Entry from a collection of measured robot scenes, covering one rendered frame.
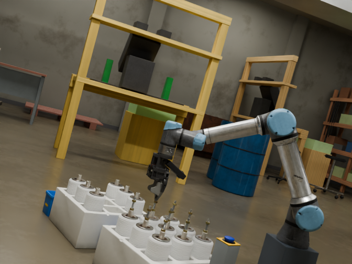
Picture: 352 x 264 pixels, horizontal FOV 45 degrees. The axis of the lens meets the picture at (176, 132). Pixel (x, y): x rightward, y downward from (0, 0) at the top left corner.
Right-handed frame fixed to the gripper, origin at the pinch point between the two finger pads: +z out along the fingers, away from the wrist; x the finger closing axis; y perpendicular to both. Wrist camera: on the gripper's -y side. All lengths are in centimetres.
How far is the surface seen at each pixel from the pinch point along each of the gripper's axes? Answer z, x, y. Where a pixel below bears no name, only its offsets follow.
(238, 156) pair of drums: -7, -233, -180
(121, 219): 10.7, 5.6, 16.2
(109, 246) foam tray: 22.8, 7.6, 18.7
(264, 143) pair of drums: -29, -229, -205
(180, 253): 14.4, 27.0, -4.9
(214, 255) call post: 10.0, 35.9, -14.6
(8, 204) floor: 35, -67, 57
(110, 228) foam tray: 16.7, 1.9, 18.4
